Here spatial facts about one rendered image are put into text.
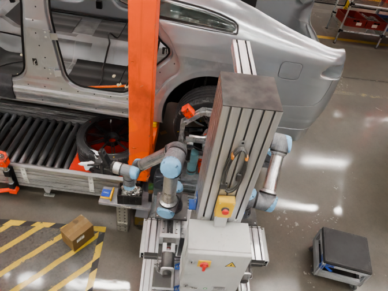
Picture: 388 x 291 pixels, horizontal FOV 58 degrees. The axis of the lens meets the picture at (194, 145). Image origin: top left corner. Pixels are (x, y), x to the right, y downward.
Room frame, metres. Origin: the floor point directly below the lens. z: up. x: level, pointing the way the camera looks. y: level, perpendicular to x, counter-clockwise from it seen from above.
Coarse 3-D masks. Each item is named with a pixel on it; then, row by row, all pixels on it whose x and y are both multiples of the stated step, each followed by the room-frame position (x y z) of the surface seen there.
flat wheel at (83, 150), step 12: (96, 120) 2.56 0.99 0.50; (108, 120) 2.61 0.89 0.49; (120, 120) 2.63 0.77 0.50; (84, 132) 2.37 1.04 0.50; (96, 132) 2.52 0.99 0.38; (108, 132) 2.44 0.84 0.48; (120, 132) 2.63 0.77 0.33; (84, 144) 2.21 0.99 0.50; (108, 144) 2.31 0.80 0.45; (120, 144) 2.31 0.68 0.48; (84, 156) 2.12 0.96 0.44; (120, 156) 2.14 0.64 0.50
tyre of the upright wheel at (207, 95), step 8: (200, 88) 2.48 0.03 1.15; (208, 88) 2.47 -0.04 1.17; (216, 88) 2.47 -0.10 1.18; (184, 96) 2.48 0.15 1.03; (192, 96) 2.40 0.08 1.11; (200, 96) 2.36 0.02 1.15; (208, 96) 2.36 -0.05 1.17; (184, 104) 2.35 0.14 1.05; (192, 104) 2.30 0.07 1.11; (200, 104) 2.29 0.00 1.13; (208, 104) 2.30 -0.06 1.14; (176, 112) 2.39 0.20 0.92; (176, 120) 2.29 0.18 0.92; (176, 128) 2.29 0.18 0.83; (176, 136) 2.29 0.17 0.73
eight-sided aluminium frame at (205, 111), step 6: (204, 108) 2.26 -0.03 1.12; (210, 108) 2.27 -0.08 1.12; (198, 114) 2.21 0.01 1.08; (204, 114) 2.21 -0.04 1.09; (210, 114) 2.21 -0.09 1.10; (186, 120) 2.21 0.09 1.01; (192, 120) 2.21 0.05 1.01; (180, 126) 2.20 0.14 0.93; (180, 132) 2.20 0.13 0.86; (180, 138) 2.20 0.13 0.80; (186, 144) 2.22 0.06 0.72
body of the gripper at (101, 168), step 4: (96, 160) 1.41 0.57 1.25; (100, 160) 1.41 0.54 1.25; (100, 164) 1.38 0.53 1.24; (104, 164) 1.40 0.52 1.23; (112, 164) 1.39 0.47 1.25; (96, 168) 1.39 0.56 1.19; (100, 168) 1.38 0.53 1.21; (104, 168) 1.40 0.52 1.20; (108, 168) 1.39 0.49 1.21; (100, 172) 1.37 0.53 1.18; (104, 172) 1.39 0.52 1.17; (108, 172) 1.39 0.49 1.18; (112, 172) 1.37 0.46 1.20
